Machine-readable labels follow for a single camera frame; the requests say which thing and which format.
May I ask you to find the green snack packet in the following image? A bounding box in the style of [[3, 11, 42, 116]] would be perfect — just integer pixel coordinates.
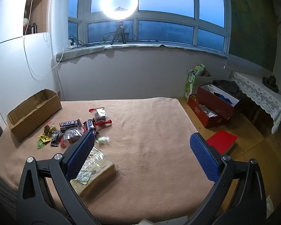
[[37, 139, 44, 149]]

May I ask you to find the yellow snack packet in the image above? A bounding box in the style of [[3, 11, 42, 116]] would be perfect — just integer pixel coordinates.
[[38, 133, 51, 143]]

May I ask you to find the cracker pack clear wrapper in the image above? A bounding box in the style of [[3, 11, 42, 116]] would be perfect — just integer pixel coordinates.
[[70, 147, 116, 197]]

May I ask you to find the black snack packet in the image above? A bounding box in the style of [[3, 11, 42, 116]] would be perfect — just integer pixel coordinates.
[[51, 130, 61, 147]]

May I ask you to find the Snickers bar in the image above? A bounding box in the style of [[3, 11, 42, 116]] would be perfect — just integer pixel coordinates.
[[59, 119, 81, 131], [83, 119, 99, 136]]

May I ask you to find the red-end clear snack bag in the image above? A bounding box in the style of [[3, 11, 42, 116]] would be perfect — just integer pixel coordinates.
[[89, 107, 113, 127]]

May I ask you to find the red box lid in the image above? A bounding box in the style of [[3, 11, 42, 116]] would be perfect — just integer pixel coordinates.
[[206, 130, 238, 155]]

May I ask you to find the brown cardboard box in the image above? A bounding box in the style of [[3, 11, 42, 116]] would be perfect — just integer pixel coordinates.
[[7, 89, 62, 142]]

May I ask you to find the red open box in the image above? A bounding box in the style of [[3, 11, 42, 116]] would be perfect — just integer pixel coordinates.
[[188, 84, 240, 128]]

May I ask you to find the white lace tablecloth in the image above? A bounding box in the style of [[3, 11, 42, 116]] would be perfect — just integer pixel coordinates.
[[231, 71, 281, 134]]

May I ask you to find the green white paper bag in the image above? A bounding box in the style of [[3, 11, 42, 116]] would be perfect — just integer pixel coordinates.
[[184, 64, 206, 99]]

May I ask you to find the grey sill cloth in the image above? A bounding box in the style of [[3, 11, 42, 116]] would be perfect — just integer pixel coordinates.
[[55, 42, 228, 62]]

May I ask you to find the power strip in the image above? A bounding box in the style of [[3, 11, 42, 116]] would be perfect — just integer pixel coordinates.
[[67, 43, 78, 50]]

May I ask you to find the potted plant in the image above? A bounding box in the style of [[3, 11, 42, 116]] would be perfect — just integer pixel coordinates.
[[102, 22, 135, 43]]

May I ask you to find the black tripod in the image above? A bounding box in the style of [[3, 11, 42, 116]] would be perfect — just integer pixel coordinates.
[[111, 20, 127, 45]]

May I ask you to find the white ring light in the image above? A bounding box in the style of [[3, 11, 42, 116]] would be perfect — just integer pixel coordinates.
[[100, 0, 138, 20]]

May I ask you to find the white cable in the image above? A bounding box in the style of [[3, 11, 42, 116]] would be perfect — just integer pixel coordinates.
[[22, 0, 64, 78]]

